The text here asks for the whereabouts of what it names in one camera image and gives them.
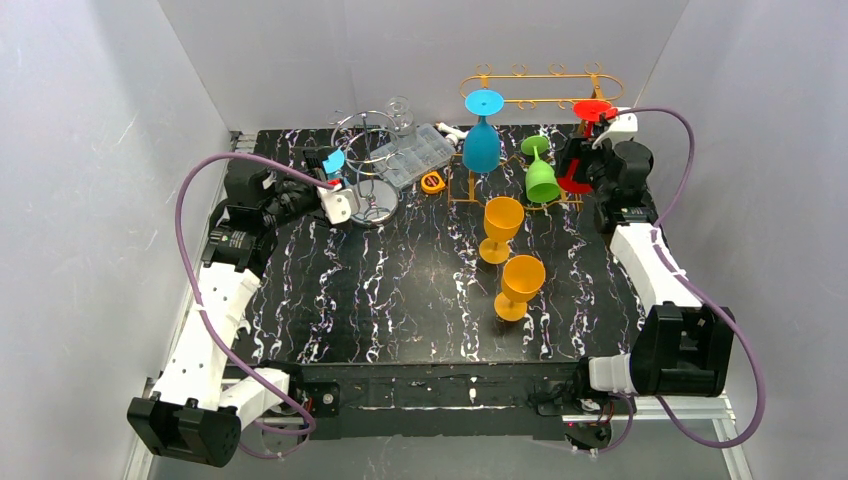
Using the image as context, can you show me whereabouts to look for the orange plastic goblet far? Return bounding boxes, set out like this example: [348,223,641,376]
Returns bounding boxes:
[479,196,525,265]

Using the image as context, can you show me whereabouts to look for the clear glass wine glass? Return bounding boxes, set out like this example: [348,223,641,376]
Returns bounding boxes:
[384,96,418,150]

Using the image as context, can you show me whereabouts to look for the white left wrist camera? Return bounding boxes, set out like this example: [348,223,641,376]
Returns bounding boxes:
[317,178,361,225]

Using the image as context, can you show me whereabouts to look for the gold wire glass rack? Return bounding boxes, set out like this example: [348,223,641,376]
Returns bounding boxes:
[447,62,625,213]

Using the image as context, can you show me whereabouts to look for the chrome spiral glass rack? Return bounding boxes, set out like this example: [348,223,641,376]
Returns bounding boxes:
[330,110,401,229]

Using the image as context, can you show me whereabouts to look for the green plastic goblet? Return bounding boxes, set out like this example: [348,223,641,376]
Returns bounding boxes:
[520,135,561,204]

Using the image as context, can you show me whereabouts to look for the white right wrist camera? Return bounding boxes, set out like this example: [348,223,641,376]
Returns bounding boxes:
[591,108,638,150]

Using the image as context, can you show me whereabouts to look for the red plastic goblet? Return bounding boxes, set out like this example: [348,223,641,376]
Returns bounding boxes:
[555,99,617,195]

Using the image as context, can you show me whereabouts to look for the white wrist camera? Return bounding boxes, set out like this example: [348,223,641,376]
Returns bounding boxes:
[317,178,361,225]
[591,108,638,150]

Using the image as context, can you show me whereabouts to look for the yellow tape measure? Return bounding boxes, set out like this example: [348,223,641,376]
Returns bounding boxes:
[420,171,447,195]

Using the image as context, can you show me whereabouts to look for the blue plastic goblet back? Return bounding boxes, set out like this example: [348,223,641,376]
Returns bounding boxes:
[463,89,504,174]

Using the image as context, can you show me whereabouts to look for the orange plastic goblet near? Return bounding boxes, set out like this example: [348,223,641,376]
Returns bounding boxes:
[494,255,546,322]

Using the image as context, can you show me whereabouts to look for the blue plastic goblet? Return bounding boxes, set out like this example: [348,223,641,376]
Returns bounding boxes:
[322,149,346,178]
[463,89,504,174]

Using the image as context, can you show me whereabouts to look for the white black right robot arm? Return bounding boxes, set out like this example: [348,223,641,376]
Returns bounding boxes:
[556,137,734,399]

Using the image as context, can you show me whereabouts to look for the orange plastic goblet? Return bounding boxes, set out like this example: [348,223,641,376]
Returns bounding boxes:
[479,196,525,265]
[494,255,546,322]

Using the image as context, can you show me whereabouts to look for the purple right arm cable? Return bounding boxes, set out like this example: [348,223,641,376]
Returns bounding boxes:
[596,107,768,455]

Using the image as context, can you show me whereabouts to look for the white small tool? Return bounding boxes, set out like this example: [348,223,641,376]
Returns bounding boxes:
[435,122,468,147]

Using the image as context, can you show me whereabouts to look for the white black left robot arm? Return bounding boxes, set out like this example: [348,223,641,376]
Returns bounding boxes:
[127,147,355,467]

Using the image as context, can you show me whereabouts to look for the clear plastic parts box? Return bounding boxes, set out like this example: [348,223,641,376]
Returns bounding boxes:
[371,124,456,190]

